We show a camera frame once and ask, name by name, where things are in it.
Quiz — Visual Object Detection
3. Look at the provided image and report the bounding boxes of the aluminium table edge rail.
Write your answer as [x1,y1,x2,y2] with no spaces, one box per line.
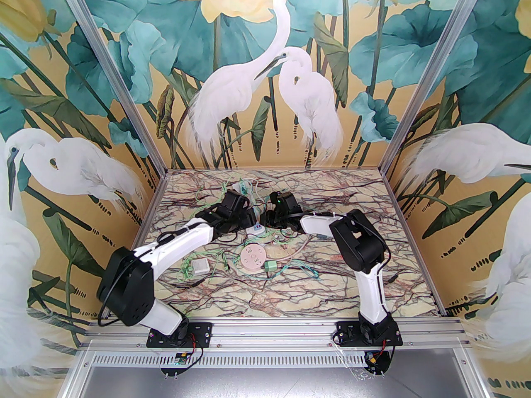
[124,170,168,260]
[381,170,448,318]
[165,167,386,174]

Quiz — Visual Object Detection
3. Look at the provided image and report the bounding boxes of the small circuit board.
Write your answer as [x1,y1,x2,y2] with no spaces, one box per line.
[161,349,204,378]
[361,349,392,376]

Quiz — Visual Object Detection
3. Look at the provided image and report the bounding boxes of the white vented panel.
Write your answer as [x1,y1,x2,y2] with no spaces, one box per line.
[89,353,459,368]

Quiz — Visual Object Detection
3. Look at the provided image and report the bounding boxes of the round pink socket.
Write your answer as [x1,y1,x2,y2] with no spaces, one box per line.
[240,244,267,274]

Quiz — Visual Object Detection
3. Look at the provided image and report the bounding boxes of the white power strip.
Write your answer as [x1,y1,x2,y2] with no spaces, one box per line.
[232,180,267,237]

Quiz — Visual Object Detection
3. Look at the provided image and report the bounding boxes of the pink cable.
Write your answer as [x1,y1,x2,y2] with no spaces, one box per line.
[265,239,309,264]

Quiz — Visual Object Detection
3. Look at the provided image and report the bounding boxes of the aluminium frame post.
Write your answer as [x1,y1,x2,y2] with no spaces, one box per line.
[380,0,484,175]
[53,0,168,175]

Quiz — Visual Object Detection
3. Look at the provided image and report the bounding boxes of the grey metal base plate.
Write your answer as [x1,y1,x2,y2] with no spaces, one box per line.
[62,365,486,398]

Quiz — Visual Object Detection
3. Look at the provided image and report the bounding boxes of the thick mint green cable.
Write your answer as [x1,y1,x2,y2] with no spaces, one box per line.
[173,249,233,284]

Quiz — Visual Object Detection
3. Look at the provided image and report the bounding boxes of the thin light green cable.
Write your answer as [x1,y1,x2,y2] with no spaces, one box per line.
[195,172,233,223]

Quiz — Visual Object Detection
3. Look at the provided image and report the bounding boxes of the aluminium front frame rail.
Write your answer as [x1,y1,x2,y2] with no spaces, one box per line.
[81,317,473,352]

